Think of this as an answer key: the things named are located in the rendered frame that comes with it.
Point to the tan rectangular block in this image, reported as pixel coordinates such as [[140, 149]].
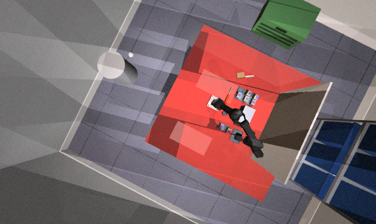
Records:
[[240, 75]]

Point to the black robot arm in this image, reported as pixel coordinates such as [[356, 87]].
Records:
[[234, 113]]

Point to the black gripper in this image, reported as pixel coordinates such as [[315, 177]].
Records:
[[238, 138]]

